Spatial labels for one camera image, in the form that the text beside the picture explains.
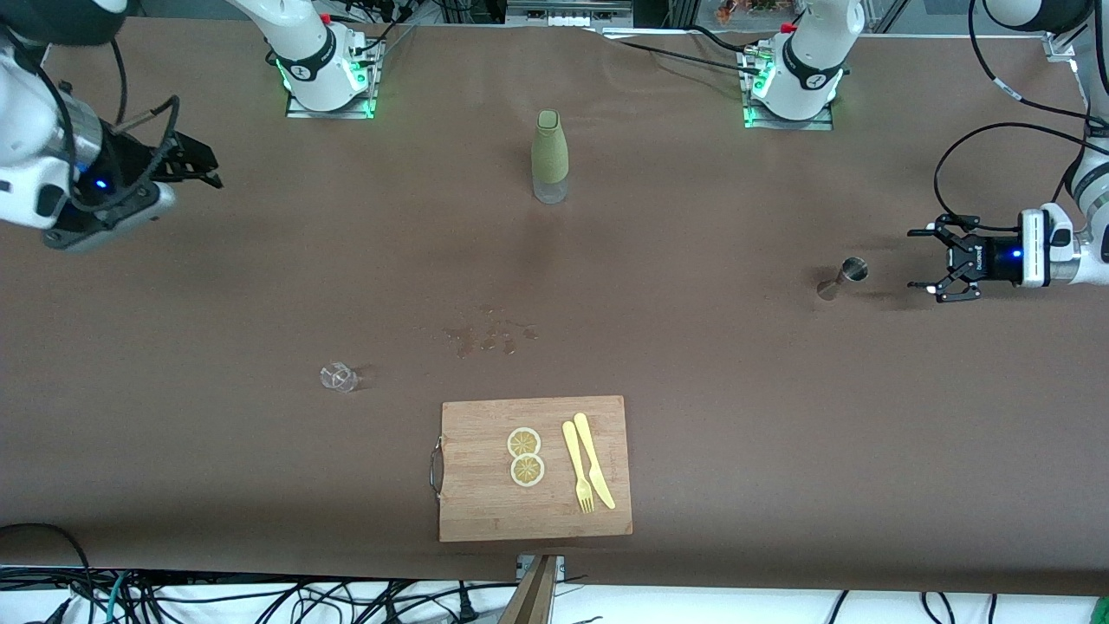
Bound brown table cover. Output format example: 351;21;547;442
0;17;1109;599

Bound black base power cable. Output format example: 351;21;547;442
598;26;763;79

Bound green sleeved glass bottle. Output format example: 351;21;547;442
531;109;570;205

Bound grey power strip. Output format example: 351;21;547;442
507;0;633;27

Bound steel jigger shaker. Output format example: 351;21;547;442
817;257;869;302

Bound spilled liquid puddle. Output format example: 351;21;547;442
444;303;540;358

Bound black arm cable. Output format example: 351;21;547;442
934;0;1094;228
52;35;183;218

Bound black looped floor cable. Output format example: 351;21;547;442
0;523;92;624

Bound wooden cutting board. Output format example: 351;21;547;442
430;395;633;543

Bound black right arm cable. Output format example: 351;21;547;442
52;35;183;218

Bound orange background items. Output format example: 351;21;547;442
717;0;781;23

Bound tangled black floor cables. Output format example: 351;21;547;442
130;576;486;624

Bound yellow plastic fork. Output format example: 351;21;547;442
562;420;596;514

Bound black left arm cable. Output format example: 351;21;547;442
934;0;1094;228

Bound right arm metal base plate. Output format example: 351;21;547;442
286;39;378;120

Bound wooden beam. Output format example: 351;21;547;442
498;556;560;624

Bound yellow plastic knife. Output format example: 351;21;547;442
573;413;617;510

